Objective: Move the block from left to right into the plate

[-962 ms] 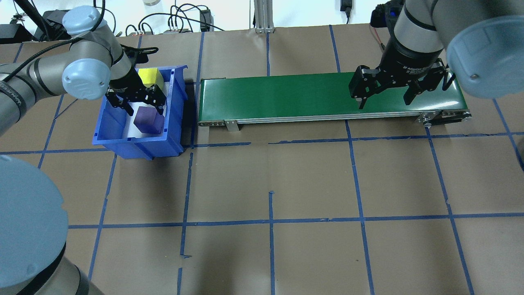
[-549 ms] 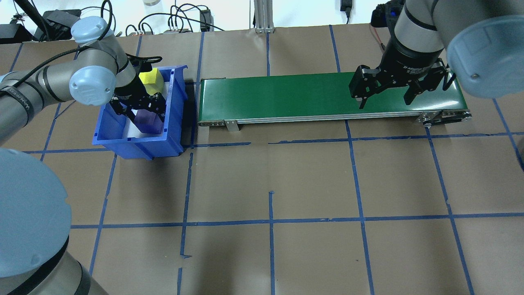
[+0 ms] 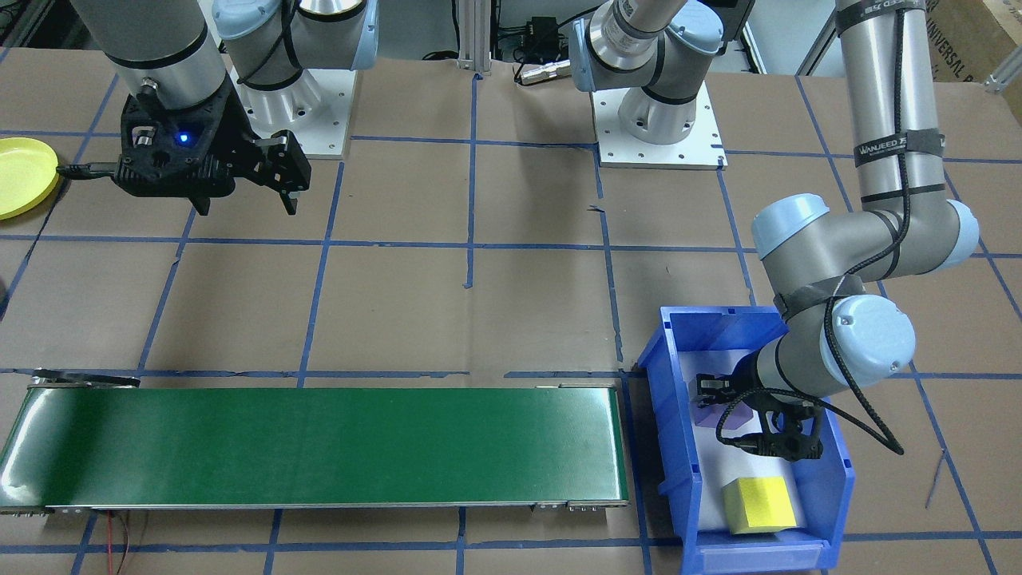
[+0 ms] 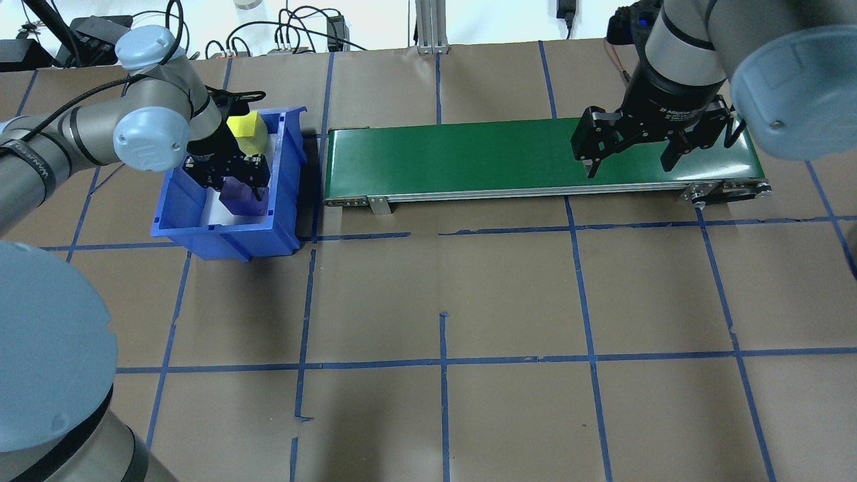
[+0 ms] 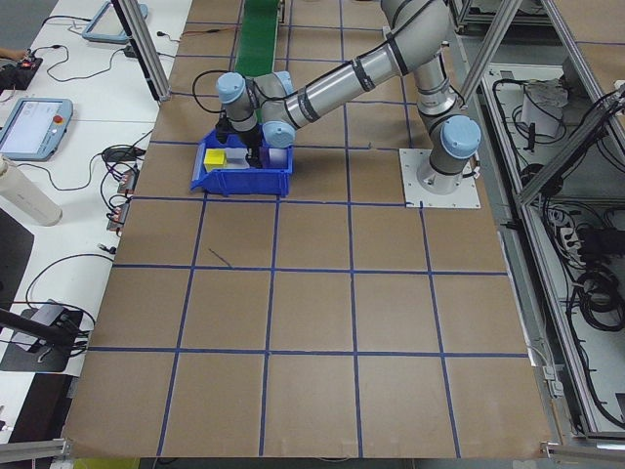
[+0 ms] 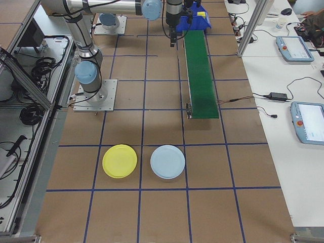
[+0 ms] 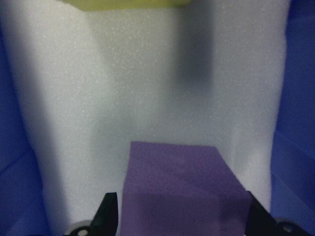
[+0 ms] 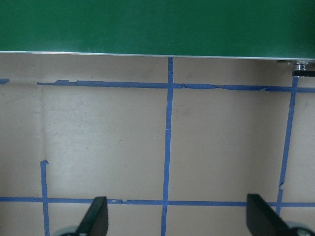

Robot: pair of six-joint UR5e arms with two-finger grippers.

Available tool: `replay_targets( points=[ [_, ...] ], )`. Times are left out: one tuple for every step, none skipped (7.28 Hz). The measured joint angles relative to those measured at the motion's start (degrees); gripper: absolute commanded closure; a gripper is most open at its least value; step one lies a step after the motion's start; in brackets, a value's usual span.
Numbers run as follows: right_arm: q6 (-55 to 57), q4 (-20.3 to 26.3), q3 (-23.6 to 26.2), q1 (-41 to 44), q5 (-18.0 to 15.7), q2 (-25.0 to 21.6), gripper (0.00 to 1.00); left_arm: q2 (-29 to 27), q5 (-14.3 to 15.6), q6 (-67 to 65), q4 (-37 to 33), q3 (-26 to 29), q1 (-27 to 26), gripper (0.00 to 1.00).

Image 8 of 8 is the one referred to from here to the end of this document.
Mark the green conveyor belt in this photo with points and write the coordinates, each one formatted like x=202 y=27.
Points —
x=157 y=24

